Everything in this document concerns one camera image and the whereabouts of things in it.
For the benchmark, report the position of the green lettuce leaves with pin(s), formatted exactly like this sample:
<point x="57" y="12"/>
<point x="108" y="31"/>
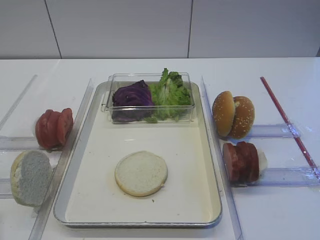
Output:
<point x="169" y="94"/>

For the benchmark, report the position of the left sesame bun top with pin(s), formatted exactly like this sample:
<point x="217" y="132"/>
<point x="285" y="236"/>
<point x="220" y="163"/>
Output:
<point x="223" y="110"/>

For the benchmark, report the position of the clear lower right crossbar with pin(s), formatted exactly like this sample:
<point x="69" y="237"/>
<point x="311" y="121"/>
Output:
<point x="283" y="177"/>

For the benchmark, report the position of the clear lower left crossbar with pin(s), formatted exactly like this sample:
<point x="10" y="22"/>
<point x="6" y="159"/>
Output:
<point x="5" y="189"/>

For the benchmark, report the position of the clear upper left crossbar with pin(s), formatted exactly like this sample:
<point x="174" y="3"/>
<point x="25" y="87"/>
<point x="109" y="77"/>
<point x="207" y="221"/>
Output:
<point x="18" y="143"/>

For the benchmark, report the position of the right red meat patty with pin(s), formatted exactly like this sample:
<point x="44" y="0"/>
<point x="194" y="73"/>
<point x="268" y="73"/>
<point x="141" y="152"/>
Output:
<point x="254" y="163"/>

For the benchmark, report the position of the clear rail right of tray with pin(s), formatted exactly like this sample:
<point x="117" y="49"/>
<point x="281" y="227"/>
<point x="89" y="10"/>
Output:
<point x="237" y="229"/>

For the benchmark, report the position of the clear rail left of tray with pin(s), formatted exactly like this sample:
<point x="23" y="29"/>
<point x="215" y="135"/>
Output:
<point x="45" y="209"/>

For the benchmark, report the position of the clear rail of tray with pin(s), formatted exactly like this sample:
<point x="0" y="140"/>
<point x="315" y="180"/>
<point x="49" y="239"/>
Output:
<point x="45" y="209"/>
<point x="237" y="229"/>

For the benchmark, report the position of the bun bottom slice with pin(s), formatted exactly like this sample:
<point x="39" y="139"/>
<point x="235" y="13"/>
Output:
<point x="141" y="173"/>

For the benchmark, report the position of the red meat patty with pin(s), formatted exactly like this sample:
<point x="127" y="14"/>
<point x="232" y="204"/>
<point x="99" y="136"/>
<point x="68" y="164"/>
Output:
<point x="244" y="160"/>
<point x="254" y="163"/>
<point x="231" y="161"/>

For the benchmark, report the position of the white cheese slice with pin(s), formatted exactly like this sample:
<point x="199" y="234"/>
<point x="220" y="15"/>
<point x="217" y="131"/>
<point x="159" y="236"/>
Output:
<point x="262" y="161"/>

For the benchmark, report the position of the right sesame bun top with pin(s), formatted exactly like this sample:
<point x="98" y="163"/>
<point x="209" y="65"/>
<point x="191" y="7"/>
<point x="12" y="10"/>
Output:
<point x="244" y="117"/>

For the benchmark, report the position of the clear crossbar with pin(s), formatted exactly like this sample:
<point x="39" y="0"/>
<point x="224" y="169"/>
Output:
<point x="5" y="189"/>
<point x="283" y="177"/>
<point x="18" y="143"/>
<point x="281" y="130"/>

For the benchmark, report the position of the middle tomato slice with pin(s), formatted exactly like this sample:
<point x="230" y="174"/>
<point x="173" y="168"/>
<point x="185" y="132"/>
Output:
<point x="50" y="136"/>

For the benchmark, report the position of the clear upper right crossbar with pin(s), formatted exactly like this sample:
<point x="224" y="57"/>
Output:
<point x="281" y="130"/>

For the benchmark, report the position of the purple cabbage piece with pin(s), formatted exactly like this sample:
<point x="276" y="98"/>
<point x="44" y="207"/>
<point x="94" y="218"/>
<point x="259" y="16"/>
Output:
<point x="137" y="94"/>

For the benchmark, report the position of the red plastic rail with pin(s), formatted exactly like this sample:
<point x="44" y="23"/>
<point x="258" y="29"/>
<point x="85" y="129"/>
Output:
<point x="290" y="123"/>

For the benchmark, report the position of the metal baking tray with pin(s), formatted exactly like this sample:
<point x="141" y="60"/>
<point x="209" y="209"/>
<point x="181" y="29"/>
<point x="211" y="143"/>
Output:
<point x="90" y="197"/>

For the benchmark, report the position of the middle red meat patty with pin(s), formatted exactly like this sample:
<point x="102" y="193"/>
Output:
<point x="244" y="160"/>

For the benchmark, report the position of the clear far left rail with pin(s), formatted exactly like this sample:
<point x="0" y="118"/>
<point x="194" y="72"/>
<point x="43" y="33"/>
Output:
<point x="17" y="101"/>

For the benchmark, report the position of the sesame bun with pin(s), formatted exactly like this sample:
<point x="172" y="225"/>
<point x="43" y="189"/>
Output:
<point x="244" y="117"/>
<point x="223" y="110"/>

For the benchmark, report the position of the pale rear bun bottom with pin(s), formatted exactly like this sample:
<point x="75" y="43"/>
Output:
<point x="30" y="176"/>

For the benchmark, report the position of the clear plastic container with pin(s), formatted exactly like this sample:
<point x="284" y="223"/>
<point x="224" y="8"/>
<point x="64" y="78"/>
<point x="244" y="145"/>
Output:
<point x="121" y="80"/>

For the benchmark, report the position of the left red meat patty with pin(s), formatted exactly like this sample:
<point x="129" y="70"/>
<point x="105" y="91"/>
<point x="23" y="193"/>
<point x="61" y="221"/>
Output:
<point x="231" y="161"/>

